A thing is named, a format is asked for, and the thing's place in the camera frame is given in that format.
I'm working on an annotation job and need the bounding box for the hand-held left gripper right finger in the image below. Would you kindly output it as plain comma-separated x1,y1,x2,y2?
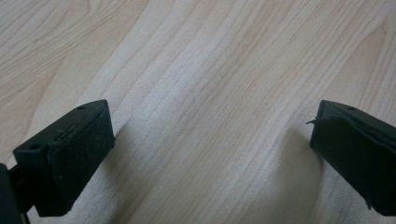
306,99,396,217

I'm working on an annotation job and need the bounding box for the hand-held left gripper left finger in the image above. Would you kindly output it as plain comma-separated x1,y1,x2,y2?
12,99,117,217

